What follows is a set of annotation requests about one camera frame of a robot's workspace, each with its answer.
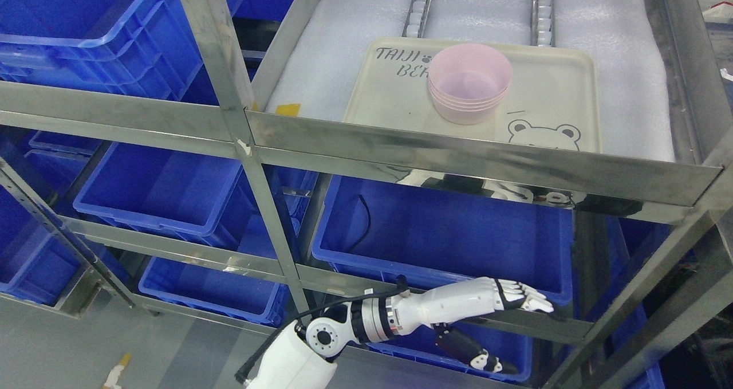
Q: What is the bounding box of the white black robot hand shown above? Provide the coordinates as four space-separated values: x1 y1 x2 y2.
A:
387 277 555 374

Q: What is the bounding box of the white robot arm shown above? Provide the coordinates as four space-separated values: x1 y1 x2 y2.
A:
235 293 420 388

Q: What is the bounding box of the blue bin under shelf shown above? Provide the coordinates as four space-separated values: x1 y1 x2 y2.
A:
312 176 573 305

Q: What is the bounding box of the steel shelf rack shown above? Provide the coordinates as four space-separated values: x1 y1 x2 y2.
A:
2 0 731 388

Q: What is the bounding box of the stack of pink bowls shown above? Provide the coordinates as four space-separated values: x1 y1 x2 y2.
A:
428 44 513 125

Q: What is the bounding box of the blue bin bottom left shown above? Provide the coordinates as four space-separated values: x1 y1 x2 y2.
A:
138 257 290 327

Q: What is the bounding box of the cream bear tray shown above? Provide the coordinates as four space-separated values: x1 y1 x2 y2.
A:
345 37 602 152

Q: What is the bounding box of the blue bin middle left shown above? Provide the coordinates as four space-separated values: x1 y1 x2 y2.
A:
73 143 259 250

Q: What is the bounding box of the blue bin top left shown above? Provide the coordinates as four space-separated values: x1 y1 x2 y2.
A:
1 0 203 101

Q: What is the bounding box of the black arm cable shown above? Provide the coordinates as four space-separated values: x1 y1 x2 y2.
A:
236 276 410 385

